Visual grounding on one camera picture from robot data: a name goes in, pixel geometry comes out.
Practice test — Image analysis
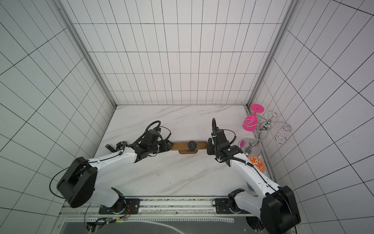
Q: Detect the black round wrist watch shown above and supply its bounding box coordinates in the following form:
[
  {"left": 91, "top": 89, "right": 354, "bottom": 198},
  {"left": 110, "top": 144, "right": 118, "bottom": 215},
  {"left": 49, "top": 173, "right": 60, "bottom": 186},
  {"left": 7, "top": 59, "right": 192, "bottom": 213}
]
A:
[{"left": 188, "top": 140, "right": 197, "bottom": 152}]

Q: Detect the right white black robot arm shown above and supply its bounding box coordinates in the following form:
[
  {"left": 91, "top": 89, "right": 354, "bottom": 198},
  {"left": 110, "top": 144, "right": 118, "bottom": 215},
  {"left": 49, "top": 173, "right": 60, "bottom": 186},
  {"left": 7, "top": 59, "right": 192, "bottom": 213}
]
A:
[{"left": 209, "top": 127, "right": 301, "bottom": 234}]

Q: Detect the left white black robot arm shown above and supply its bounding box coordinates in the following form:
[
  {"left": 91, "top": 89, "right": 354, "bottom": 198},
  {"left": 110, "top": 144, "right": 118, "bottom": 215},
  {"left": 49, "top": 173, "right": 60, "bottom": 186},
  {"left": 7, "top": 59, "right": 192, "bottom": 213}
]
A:
[{"left": 56, "top": 127, "right": 173, "bottom": 214}]

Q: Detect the black rectangular smart watch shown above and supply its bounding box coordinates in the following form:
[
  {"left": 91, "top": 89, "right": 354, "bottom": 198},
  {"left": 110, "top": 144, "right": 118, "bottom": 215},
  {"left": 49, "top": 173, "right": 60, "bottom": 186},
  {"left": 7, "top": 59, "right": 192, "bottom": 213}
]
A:
[{"left": 105, "top": 141, "right": 127, "bottom": 153}]

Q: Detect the aluminium mounting rail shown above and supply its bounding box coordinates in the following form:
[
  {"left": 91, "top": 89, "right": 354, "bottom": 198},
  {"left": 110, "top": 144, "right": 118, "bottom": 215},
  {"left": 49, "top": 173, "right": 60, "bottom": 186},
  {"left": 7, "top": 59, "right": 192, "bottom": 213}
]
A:
[{"left": 59, "top": 196, "right": 260, "bottom": 218}]

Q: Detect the pink plastic wine glass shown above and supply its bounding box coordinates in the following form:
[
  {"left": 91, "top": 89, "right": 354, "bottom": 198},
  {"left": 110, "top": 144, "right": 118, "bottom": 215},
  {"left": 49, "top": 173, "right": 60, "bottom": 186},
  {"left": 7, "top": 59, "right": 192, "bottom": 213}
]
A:
[{"left": 242, "top": 104, "right": 265, "bottom": 132}]

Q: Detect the brown wooden watch stand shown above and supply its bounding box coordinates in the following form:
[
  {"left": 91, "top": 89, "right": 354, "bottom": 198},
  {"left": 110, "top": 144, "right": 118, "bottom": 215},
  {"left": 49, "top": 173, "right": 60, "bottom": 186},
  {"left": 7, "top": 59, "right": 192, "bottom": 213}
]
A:
[{"left": 170, "top": 140, "right": 207, "bottom": 155}]

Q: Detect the orange patterned plate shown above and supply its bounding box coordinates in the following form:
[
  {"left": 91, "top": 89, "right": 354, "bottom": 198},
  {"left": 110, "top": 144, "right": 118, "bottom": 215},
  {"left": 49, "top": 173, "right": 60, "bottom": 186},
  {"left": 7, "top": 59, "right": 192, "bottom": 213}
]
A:
[{"left": 247, "top": 156, "right": 266, "bottom": 173}]

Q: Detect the silver wire glass rack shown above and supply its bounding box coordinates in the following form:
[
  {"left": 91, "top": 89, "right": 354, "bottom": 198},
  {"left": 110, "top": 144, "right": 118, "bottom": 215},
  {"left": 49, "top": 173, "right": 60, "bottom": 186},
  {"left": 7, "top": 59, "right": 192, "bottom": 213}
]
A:
[{"left": 239, "top": 111, "right": 292, "bottom": 157}]

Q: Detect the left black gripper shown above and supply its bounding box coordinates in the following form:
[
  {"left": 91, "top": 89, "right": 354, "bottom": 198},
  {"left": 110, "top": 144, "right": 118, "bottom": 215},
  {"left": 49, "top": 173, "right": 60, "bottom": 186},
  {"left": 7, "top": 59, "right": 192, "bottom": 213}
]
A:
[{"left": 149, "top": 139, "right": 173, "bottom": 154}]

